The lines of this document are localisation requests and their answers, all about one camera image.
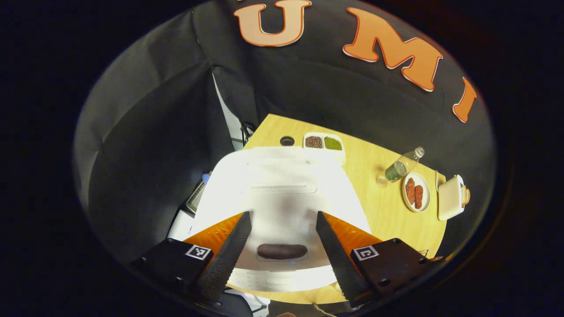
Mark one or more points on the white box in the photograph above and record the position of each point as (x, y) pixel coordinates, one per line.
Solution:
(180, 226)

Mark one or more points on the toast bread slice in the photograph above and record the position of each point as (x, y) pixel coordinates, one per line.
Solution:
(466, 196)

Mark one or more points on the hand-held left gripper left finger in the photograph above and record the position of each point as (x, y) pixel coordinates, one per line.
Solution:
(229, 259)

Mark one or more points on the white toaster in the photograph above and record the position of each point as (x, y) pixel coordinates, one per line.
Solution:
(449, 198)

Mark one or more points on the blue round lid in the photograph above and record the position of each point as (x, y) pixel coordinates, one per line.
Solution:
(205, 178)

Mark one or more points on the dark rice cooker button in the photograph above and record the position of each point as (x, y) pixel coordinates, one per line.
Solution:
(282, 251)

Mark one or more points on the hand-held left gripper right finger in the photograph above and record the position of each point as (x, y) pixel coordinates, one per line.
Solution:
(337, 259)

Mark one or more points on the red meat piece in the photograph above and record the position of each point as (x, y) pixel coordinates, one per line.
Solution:
(418, 197)
(410, 190)

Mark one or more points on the white rice cooker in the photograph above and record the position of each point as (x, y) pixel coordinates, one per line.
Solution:
(282, 176)

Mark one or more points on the white divided bean dish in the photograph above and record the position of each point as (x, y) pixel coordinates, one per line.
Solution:
(324, 143)

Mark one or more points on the white round plate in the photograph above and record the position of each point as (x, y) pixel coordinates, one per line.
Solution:
(425, 196)

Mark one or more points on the clear plastic water bottle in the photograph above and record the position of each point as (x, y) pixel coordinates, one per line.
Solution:
(398, 169)

